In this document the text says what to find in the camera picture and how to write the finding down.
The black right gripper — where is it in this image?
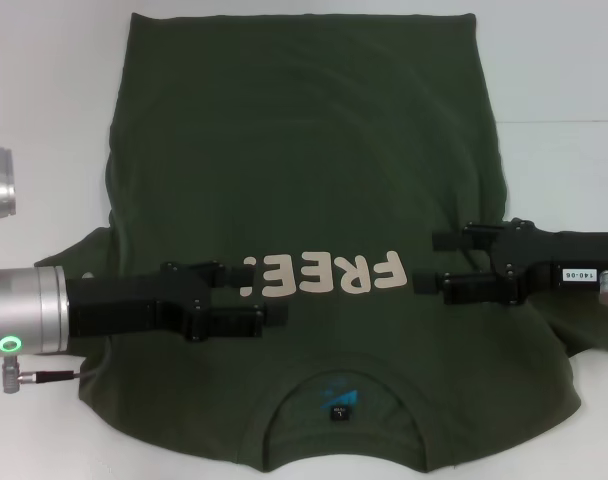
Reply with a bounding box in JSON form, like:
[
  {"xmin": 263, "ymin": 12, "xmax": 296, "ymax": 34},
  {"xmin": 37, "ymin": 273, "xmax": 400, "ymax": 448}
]
[{"xmin": 412, "ymin": 217, "xmax": 608, "ymax": 306}]

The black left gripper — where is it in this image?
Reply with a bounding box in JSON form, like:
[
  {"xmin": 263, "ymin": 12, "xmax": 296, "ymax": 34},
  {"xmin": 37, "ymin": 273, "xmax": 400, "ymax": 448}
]
[{"xmin": 66, "ymin": 259, "xmax": 290, "ymax": 345}]

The dark green FREE t-shirt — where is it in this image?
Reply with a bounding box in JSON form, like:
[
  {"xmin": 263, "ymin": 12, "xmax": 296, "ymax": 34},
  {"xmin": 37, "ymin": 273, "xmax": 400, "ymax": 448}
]
[{"xmin": 33, "ymin": 10, "xmax": 608, "ymax": 474}]

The left arm cable with plug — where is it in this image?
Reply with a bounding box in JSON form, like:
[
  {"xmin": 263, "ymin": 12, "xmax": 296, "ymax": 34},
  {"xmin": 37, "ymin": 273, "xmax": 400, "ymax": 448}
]
[{"xmin": 0, "ymin": 352, "xmax": 93, "ymax": 396}]

